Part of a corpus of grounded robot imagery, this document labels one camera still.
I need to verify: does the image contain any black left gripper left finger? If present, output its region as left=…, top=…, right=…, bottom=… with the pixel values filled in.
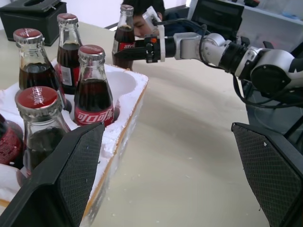
left=0, top=122, right=106, bottom=227

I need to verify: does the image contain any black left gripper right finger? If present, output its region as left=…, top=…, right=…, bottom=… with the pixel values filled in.
left=231, top=122, right=303, bottom=227

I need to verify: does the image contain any glass cola bottle red cap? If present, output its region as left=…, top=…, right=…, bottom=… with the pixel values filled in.
left=111, top=4, right=137, bottom=71
left=74, top=44, right=115, bottom=127
left=14, top=86, right=72, bottom=177
left=13, top=28, right=72, bottom=112
left=54, top=13, right=83, bottom=95

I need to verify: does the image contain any white foam crate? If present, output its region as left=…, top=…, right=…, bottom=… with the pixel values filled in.
left=0, top=59, right=150, bottom=227

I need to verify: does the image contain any glass cola bottle red label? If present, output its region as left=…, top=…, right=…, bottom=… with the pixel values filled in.
left=0, top=113, right=25, bottom=170

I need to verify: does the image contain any black plastic box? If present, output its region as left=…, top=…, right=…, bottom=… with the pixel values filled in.
left=0, top=0, right=68, bottom=47

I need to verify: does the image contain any person with black hair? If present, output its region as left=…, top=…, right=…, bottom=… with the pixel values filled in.
left=120, top=0, right=207, bottom=38

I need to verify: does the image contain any black monitor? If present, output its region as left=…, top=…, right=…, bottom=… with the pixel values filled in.
left=188, top=0, right=245, bottom=41

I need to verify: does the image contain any white shelf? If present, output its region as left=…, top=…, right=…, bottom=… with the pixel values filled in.
left=241, top=0, right=303, bottom=49

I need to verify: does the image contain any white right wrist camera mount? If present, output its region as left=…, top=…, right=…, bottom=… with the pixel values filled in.
left=142, top=6, right=167, bottom=63

